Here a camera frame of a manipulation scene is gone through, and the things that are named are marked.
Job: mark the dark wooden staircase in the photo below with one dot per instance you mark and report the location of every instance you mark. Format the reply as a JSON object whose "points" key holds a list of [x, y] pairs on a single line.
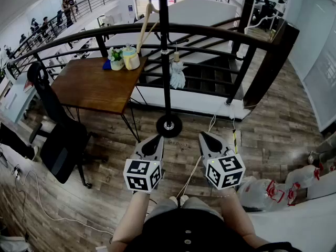
{"points": [[207, 75]]}

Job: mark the person's right forearm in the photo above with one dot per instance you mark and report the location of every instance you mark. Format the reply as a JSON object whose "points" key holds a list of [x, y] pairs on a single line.
{"points": [[236, 214]]}

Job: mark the dark wooden stair railing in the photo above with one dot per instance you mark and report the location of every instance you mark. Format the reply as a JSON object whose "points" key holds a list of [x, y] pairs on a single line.
{"points": [[265, 62]]}

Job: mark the person's black buttoned top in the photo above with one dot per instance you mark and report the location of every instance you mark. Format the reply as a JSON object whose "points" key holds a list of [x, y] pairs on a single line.
{"points": [[189, 232]]}

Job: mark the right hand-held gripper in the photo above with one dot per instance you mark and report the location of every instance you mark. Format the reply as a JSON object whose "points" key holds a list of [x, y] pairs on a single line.
{"points": [[225, 172]]}

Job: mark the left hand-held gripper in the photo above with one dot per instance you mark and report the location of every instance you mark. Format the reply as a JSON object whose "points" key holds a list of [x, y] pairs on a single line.
{"points": [[137, 182]]}

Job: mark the beige wooden clothes hanger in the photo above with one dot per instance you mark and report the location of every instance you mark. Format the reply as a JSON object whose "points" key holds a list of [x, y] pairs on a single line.
{"points": [[148, 9]]}

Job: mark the white power adapter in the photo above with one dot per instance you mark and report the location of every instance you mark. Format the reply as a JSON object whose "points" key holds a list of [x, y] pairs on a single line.
{"points": [[231, 111]]}

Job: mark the person's grey shorts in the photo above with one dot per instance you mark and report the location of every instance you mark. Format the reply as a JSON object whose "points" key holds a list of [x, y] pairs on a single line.
{"points": [[162, 206]]}

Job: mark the yellow and white mug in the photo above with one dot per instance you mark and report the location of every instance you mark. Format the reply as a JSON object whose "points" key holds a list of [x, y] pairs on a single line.
{"points": [[132, 60]]}

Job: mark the white counter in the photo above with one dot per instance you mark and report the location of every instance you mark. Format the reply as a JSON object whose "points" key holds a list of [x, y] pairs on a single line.
{"points": [[294, 227]]}

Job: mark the white curved stand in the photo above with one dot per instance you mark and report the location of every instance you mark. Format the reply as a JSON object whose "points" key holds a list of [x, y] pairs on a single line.
{"points": [[262, 21]]}

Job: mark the brown wooden table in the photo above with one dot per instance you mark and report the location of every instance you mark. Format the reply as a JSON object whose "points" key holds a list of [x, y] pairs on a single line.
{"points": [[94, 88]]}

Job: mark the pale umbrella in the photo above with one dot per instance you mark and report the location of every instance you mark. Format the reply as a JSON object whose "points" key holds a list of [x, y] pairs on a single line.
{"points": [[177, 77]]}

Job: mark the red book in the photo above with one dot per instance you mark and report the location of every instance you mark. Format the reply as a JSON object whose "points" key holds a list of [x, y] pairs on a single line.
{"points": [[27, 86]]}

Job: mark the person's white sneaker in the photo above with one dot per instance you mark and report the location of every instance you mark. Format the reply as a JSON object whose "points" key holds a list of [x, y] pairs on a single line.
{"points": [[173, 200], [184, 199]]}

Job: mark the black office chair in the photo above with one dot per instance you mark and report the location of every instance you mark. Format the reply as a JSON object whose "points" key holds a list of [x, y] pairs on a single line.
{"points": [[63, 140]]}

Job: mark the pale blue table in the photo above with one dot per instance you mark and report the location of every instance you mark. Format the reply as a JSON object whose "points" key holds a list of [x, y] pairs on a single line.
{"points": [[15, 96]]}

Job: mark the person's left forearm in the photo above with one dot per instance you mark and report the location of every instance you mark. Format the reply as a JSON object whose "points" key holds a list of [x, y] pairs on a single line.
{"points": [[131, 219]]}

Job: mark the clear plastic bag red print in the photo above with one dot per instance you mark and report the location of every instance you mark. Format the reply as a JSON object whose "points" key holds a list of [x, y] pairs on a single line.
{"points": [[302, 178], [258, 193]]}

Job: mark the long black metal balcony railing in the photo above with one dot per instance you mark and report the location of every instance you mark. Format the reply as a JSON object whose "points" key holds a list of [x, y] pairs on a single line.
{"points": [[86, 4]]}

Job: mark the black metal coat rack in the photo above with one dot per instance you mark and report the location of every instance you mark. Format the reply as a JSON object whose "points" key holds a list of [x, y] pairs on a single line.
{"points": [[165, 75]]}

